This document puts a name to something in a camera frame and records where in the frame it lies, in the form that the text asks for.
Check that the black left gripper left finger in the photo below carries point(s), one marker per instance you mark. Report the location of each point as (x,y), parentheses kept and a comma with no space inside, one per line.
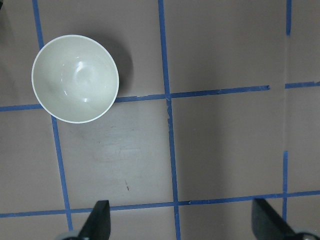
(98,224)

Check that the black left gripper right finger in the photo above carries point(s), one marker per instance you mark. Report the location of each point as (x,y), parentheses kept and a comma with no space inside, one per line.
(267,224)

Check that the white ceramic bowl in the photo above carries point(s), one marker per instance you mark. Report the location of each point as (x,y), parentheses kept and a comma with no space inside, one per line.
(75,79)

